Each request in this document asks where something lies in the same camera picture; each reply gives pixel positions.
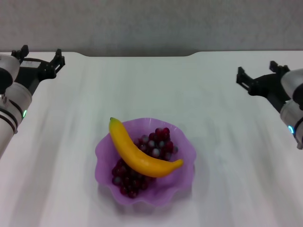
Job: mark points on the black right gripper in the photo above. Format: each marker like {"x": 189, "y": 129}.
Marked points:
{"x": 270, "y": 87}

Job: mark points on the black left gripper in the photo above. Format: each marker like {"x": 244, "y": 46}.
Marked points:
{"x": 32, "y": 73}

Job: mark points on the red grape bunch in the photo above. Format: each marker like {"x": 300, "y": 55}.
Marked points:
{"x": 158, "y": 142}

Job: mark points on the yellow banana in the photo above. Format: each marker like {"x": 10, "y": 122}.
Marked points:
{"x": 137, "y": 156}

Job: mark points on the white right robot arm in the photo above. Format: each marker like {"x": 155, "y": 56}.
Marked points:
{"x": 293, "y": 106}

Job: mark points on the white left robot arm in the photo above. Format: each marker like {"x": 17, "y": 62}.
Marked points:
{"x": 10, "y": 104}

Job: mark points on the purple wavy plastic bowl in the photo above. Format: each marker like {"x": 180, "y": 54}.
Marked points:
{"x": 180, "y": 172}

